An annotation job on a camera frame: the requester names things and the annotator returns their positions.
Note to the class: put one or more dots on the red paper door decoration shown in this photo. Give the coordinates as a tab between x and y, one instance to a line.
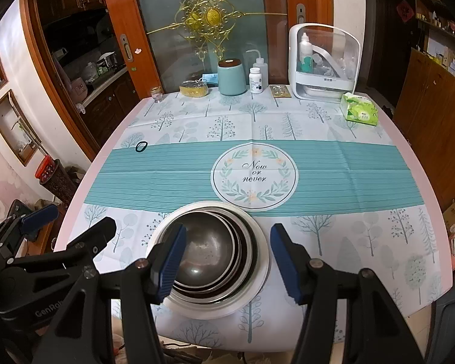
405	12

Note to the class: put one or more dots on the small glass cup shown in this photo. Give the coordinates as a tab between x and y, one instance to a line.
157	94

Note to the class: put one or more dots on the translucent wash bottle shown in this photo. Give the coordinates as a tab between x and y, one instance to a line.
262	74

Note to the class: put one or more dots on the wooden shelf with boxes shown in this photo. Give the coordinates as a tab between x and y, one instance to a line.
438	34

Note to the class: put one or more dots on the white storage box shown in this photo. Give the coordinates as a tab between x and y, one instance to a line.
318	85

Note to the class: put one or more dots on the wooden framed glass door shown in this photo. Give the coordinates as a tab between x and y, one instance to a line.
250	34

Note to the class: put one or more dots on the yellow round container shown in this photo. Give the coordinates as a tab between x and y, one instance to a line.
193	91

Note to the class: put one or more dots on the white dropper bottle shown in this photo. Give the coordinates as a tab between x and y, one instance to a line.
305	47

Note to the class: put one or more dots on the large steel bowl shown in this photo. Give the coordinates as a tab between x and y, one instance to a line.
245	261

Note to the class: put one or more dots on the gold door ornament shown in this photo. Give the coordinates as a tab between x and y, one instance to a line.
212	17

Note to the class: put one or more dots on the dark woven basket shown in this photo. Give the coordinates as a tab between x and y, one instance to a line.
60	185

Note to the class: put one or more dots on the teal bottle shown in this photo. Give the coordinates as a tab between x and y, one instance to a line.
305	65

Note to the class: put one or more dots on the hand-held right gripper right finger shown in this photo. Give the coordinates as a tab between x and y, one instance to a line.
284	265

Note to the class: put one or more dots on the blue face mask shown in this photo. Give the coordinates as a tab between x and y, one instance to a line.
210	79

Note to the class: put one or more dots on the green tissue pack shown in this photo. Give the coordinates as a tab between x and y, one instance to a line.
358	110

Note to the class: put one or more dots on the teal canister with wooden lid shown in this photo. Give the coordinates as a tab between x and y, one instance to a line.
232	81

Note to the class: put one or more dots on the dark wooden kitchen cabinet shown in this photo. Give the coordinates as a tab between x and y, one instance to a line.
110	106

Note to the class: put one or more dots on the white pill bottle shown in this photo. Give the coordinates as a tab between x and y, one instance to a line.
255	83

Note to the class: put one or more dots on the white plate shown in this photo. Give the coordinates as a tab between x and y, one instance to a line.
212	308

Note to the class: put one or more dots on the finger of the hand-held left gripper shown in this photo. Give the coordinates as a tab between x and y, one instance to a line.
40	218
94	235

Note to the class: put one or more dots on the red container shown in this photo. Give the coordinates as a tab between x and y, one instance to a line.
46	168

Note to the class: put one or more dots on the dark grey chair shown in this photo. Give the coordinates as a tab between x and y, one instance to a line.
453	326

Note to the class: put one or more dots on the small steel bowl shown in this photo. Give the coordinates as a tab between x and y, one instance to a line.
208	246

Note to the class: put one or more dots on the blister pill pack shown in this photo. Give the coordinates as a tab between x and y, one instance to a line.
280	91

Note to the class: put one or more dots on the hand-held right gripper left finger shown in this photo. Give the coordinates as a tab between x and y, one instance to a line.
170	261

